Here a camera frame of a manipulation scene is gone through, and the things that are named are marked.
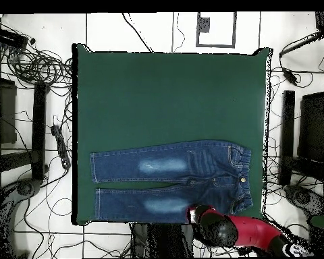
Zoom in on blue denim jeans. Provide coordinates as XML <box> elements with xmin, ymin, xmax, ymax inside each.
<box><xmin>89</xmin><ymin>139</ymin><xmax>254</xmax><ymax>224</ymax></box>

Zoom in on black stand base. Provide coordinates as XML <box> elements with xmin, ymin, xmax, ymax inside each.
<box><xmin>15</xmin><ymin>179</ymin><xmax>42</xmax><ymax>197</ymax></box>
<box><xmin>284</xmin><ymin>185</ymin><xmax>324</xmax><ymax>216</ymax></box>

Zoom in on dark green table cloth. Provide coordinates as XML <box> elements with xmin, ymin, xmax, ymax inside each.
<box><xmin>75</xmin><ymin>44</ymin><xmax>272</xmax><ymax>226</ymax></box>

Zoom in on narrow black panel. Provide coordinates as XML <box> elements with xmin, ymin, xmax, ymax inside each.
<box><xmin>31</xmin><ymin>81</ymin><xmax>49</xmax><ymax>181</ymax></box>
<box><xmin>279</xmin><ymin>90</ymin><xmax>297</xmax><ymax>186</ymax></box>

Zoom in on black power strip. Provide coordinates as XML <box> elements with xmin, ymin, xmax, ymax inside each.
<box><xmin>50</xmin><ymin>124</ymin><xmax>72</xmax><ymax>170</ymax></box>

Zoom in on wide black panel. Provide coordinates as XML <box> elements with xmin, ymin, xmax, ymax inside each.
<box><xmin>0</xmin><ymin>76</ymin><xmax>18</xmax><ymax>144</ymax></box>
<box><xmin>297</xmin><ymin>90</ymin><xmax>324</xmax><ymax>163</ymax></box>

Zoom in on black power adapter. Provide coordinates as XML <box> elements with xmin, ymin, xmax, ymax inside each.
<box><xmin>281</xmin><ymin>67</ymin><xmax>300</xmax><ymax>86</ymax></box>

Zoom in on black bar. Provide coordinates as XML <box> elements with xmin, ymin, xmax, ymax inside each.
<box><xmin>278</xmin><ymin>30</ymin><xmax>324</xmax><ymax>58</ymax></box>

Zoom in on black electronics box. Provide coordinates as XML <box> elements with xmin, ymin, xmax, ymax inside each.
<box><xmin>0</xmin><ymin>27</ymin><xmax>30</xmax><ymax>50</ymax></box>

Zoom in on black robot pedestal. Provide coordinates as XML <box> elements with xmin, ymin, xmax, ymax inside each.
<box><xmin>130</xmin><ymin>223</ymin><xmax>194</xmax><ymax>258</ymax></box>

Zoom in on grey square frame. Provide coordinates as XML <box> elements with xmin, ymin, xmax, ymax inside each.
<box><xmin>196</xmin><ymin>11</ymin><xmax>238</xmax><ymax>49</ymax></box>

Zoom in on tangle of black cables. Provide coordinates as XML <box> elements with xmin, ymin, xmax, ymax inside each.
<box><xmin>7</xmin><ymin>49</ymin><xmax>73</xmax><ymax>88</ymax></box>

